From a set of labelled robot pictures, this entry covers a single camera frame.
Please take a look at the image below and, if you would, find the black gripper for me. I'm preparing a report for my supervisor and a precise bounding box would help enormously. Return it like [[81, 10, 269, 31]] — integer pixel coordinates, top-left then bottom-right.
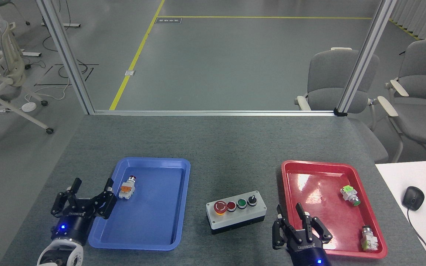
[[271, 202, 333, 266], [50, 178, 118, 247]]

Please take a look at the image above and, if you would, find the grey four-button control box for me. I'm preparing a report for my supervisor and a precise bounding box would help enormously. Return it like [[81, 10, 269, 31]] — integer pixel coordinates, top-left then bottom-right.
[[206, 190, 268, 236]]

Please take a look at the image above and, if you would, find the red plastic tray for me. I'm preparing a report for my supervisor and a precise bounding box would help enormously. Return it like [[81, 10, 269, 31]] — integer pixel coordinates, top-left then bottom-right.
[[281, 160, 388, 259]]

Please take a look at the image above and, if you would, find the blue plastic tray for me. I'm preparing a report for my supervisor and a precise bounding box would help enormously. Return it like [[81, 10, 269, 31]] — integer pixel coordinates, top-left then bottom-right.
[[88, 157, 191, 251]]

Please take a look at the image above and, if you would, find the black computer mouse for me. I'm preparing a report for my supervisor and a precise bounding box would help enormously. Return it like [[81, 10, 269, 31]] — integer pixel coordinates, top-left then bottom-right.
[[402, 186, 425, 211]]

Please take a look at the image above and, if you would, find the white side desk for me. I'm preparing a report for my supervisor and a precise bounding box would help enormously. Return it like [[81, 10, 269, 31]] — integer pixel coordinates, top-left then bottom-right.
[[375, 160, 426, 266]]

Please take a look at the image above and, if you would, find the white office chair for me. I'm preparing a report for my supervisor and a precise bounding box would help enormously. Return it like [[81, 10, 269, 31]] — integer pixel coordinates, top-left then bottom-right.
[[0, 20, 54, 154]]

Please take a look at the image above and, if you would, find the grey armchair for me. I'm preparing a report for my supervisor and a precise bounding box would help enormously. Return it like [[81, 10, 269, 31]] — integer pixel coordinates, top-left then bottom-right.
[[377, 37, 426, 163], [294, 47, 389, 163]]

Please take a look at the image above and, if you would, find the white stand base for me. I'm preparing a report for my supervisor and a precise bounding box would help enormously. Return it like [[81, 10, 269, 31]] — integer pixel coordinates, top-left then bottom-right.
[[41, 22, 81, 28], [0, 50, 42, 58]]

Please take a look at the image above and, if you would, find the white curtain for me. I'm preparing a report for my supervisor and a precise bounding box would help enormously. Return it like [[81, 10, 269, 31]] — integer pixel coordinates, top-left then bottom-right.
[[388, 0, 426, 40]]

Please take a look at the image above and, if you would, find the red push button switch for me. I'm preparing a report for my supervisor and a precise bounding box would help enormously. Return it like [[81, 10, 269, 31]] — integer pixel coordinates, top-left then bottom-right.
[[119, 176, 137, 200]]

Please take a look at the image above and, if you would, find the green push button switch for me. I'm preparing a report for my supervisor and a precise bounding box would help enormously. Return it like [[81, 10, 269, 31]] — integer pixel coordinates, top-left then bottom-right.
[[360, 226, 379, 252], [340, 185, 361, 207]]

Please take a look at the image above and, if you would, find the white floor cable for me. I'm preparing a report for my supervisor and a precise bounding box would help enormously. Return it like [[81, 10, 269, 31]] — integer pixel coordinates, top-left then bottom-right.
[[24, 76, 73, 105]]

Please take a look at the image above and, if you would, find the black mouse cable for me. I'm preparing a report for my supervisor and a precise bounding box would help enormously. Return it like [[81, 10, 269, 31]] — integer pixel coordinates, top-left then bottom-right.
[[407, 208, 426, 266]]

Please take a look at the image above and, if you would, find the silver aluminium rail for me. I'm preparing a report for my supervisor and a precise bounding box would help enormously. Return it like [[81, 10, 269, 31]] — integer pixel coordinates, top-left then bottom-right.
[[93, 110, 338, 117]]

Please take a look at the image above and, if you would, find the silver aluminium post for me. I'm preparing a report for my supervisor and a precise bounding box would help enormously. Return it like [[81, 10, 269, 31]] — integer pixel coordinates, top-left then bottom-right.
[[337, 0, 398, 113], [35, 0, 95, 115]]

